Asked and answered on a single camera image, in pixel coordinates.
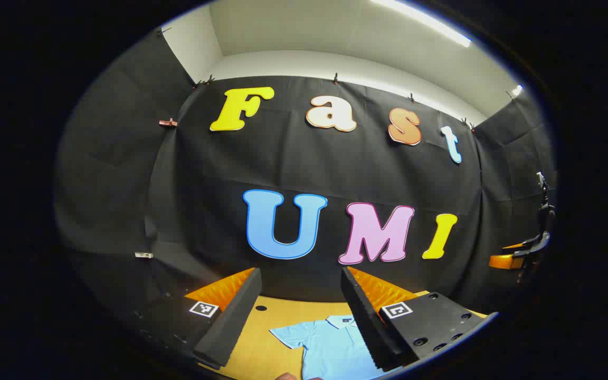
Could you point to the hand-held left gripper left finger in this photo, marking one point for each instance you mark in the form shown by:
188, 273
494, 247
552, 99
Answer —
233, 316

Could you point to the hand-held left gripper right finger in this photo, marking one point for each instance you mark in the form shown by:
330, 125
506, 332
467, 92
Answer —
364, 322

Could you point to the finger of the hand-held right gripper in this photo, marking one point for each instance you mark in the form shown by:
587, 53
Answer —
514, 246
504, 261

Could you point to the light blue T-shirt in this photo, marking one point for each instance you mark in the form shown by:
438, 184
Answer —
330, 348

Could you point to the small white clip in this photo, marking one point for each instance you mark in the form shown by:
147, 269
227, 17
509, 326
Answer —
143, 255

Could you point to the black backdrop cloth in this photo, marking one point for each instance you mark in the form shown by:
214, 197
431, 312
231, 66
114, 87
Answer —
335, 169

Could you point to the small red clip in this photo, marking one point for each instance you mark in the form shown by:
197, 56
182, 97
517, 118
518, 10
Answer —
168, 122

